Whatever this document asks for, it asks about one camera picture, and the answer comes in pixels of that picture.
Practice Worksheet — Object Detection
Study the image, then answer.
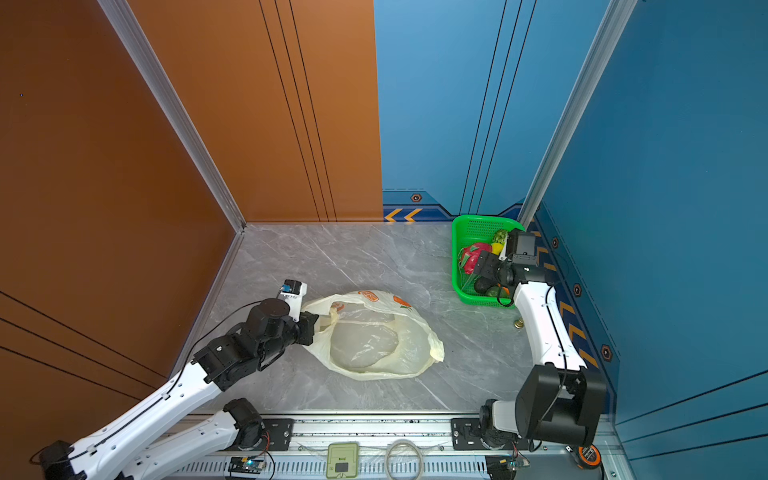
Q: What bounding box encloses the right green circuit board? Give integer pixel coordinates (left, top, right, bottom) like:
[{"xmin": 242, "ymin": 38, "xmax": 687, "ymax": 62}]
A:
[{"xmin": 485, "ymin": 456, "xmax": 530, "ymax": 480}]

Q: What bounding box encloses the green square device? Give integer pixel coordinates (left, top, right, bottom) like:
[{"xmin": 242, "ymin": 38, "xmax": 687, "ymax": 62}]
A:
[{"xmin": 326, "ymin": 442, "xmax": 360, "ymax": 479}]

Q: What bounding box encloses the small dark green fruit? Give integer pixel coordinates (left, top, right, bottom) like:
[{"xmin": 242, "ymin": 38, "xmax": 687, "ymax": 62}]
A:
[{"xmin": 486, "ymin": 286, "xmax": 510, "ymax": 299}]

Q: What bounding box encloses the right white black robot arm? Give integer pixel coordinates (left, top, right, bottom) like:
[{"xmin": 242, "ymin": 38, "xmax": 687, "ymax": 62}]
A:
[{"xmin": 475, "ymin": 254, "xmax": 607, "ymax": 449}]

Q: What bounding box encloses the yellow translucent plastic bag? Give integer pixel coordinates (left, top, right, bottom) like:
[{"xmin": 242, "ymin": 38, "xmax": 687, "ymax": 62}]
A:
[{"xmin": 303, "ymin": 290, "xmax": 445, "ymax": 381}]

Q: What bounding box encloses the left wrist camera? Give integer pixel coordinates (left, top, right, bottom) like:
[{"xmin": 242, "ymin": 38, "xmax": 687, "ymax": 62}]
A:
[{"xmin": 277, "ymin": 279, "xmax": 307, "ymax": 322}]

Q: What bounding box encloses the green circuit board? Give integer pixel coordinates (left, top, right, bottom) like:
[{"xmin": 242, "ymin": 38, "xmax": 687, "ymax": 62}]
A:
[
  {"xmin": 228, "ymin": 457, "xmax": 267, "ymax": 476},
  {"xmin": 485, "ymin": 456, "xmax": 530, "ymax": 480}
]

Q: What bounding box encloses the left green circuit board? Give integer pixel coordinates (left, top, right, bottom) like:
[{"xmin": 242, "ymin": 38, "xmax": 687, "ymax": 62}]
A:
[{"xmin": 228, "ymin": 457, "xmax": 267, "ymax": 476}]

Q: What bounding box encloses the green plastic mesh basket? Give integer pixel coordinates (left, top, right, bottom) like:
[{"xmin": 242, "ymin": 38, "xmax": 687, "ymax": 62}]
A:
[{"xmin": 451, "ymin": 215, "xmax": 525, "ymax": 307}]

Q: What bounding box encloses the coiled white cable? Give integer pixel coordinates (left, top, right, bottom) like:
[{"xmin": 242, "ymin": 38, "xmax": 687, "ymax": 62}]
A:
[{"xmin": 384, "ymin": 439, "xmax": 426, "ymax": 480}]

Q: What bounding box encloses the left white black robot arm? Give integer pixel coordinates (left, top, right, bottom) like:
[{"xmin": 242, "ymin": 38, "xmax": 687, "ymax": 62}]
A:
[{"xmin": 37, "ymin": 298, "xmax": 318, "ymax": 479}]

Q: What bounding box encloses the dark brown avocado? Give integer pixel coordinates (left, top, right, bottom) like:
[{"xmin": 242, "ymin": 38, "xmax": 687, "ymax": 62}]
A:
[{"xmin": 474, "ymin": 277, "xmax": 496, "ymax": 295}]

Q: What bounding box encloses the red dragon fruit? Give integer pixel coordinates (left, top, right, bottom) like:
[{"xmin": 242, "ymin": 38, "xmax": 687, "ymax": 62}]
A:
[{"xmin": 458, "ymin": 242, "xmax": 492, "ymax": 275}]

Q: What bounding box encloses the orange black tape measure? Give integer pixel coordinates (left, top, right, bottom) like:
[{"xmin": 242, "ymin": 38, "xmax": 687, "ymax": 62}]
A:
[{"xmin": 571, "ymin": 445, "xmax": 602, "ymax": 470}]

